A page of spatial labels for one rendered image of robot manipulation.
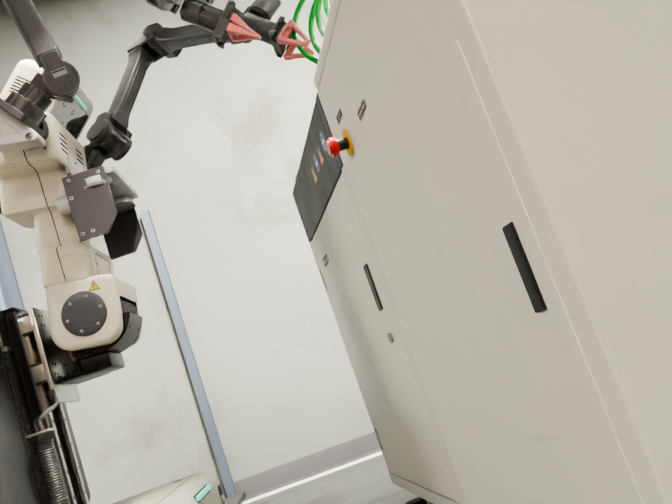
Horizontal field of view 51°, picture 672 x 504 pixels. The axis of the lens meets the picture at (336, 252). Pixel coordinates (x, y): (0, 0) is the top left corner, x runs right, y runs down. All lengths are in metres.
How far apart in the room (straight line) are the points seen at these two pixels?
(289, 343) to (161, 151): 1.19
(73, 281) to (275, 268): 1.97
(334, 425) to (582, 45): 2.94
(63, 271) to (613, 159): 1.31
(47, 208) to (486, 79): 1.30
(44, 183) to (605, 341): 1.44
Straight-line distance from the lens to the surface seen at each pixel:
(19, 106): 1.74
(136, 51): 2.34
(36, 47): 1.77
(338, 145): 1.31
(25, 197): 1.86
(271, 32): 1.90
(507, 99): 0.74
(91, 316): 1.72
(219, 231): 3.66
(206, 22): 1.80
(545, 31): 0.79
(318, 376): 3.55
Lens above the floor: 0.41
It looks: 9 degrees up
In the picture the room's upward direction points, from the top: 19 degrees counter-clockwise
